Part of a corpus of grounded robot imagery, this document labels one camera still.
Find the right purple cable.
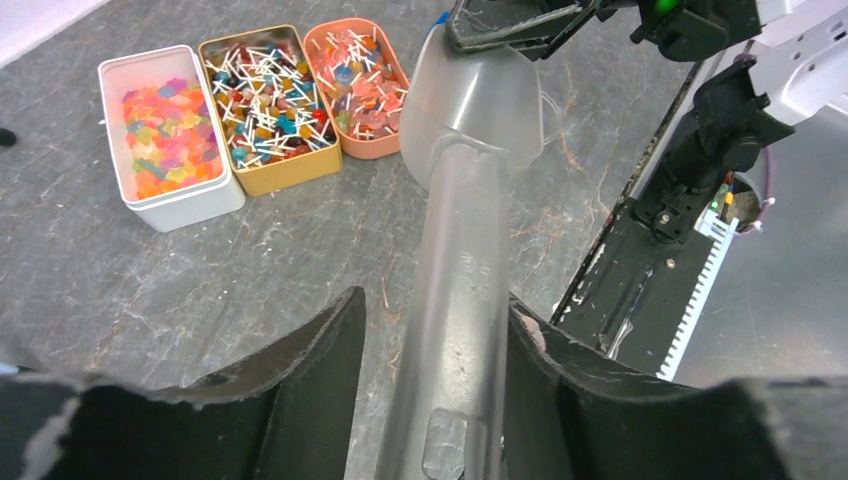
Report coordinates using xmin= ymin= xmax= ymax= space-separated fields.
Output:
xmin=735 ymin=145 xmax=776 ymax=234

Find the pink tin of lollipops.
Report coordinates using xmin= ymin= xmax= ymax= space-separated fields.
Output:
xmin=304 ymin=17 xmax=409 ymax=160

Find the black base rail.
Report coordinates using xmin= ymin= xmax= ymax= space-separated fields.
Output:
xmin=551 ymin=54 xmax=752 ymax=377

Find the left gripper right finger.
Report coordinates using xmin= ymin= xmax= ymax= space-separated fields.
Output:
xmin=506 ymin=299 xmax=847 ymax=479

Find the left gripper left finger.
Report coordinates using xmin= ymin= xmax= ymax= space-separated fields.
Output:
xmin=1 ymin=286 xmax=366 ymax=479

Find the white toothed cable duct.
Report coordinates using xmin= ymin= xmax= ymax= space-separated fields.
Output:
xmin=656 ymin=209 xmax=738 ymax=381

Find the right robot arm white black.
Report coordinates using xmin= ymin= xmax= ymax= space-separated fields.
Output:
xmin=616 ymin=0 xmax=847 ymax=244

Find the clear plastic scoop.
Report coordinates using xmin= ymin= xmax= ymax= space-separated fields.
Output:
xmin=376 ymin=24 xmax=544 ymax=479

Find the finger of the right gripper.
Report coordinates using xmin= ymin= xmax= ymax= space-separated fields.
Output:
xmin=446 ymin=0 xmax=597 ymax=61

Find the white tin of gummies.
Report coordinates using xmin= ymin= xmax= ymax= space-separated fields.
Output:
xmin=98 ymin=45 xmax=246 ymax=232

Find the yellow tin of lollipops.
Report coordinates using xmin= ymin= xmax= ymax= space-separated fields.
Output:
xmin=198 ymin=25 xmax=343 ymax=197

